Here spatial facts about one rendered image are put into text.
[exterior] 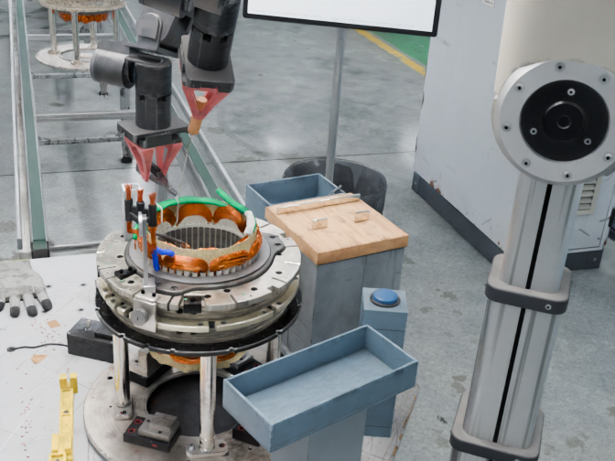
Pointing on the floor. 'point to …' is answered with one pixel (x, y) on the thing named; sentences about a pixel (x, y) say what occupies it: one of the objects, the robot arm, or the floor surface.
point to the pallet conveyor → (39, 245)
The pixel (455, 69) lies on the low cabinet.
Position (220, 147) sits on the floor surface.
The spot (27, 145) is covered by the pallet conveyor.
